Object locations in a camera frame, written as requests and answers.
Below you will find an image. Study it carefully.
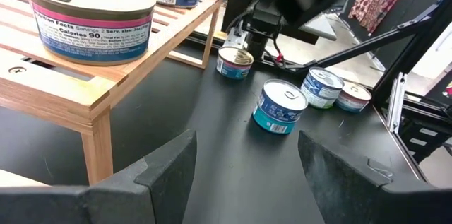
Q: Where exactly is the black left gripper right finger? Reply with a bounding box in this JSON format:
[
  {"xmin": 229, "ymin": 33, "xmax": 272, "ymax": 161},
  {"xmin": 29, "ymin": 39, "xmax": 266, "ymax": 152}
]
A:
[{"xmin": 297, "ymin": 130, "xmax": 452, "ymax": 224}]

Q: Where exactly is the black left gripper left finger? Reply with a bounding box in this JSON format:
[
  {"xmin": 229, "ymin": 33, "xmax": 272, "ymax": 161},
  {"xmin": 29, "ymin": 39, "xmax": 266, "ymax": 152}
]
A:
[{"xmin": 0, "ymin": 129, "xmax": 198, "ymax": 224}]

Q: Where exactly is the blue teal tuna can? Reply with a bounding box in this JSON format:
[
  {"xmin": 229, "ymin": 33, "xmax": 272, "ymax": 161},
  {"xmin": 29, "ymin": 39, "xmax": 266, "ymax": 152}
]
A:
[{"xmin": 251, "ymin": 78, "xmax": 309, "ymax": 135}]

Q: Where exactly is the pink blue label can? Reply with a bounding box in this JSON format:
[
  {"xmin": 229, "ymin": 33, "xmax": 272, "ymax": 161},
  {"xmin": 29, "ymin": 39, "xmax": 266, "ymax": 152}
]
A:
[
  {"xmin": 215, "ymin": 46, "xmax": 255, "ymax": 81},
  {"xmin": 335, "ymin": 81, "xmax": 373, "ymax": 113},
  {"xmin": 20, "ymin": 0, "xmax": 157, "ymax": 66}
]

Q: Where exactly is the wooden slatted shelf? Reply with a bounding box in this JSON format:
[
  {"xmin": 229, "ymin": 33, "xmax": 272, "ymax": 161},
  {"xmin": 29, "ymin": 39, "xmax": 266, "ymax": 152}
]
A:
[{"xmin": 0, "ymin": 0, "xmax": 225, "ymax": 186}]

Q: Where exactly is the blue white label can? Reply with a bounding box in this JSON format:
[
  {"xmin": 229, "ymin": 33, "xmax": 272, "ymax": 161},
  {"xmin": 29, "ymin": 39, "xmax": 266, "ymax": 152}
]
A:
[{"xmin": 300, "ymin": 66, "xmax": 345, "ymax": 110}]

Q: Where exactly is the silver aluminium extrusion bar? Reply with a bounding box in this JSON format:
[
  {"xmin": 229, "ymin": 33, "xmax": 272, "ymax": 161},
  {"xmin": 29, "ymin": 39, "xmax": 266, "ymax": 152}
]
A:
[{"xmin": 386, "ymin": 71, "xmax": 408, "ymax": 135}]

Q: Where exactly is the black aluminium table frame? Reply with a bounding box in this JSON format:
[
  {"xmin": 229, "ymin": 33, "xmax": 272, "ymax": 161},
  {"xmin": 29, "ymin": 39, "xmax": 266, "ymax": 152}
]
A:
[{"xmin": 292, "ymin": 0, "xmax": 452, "ymax": 105}]

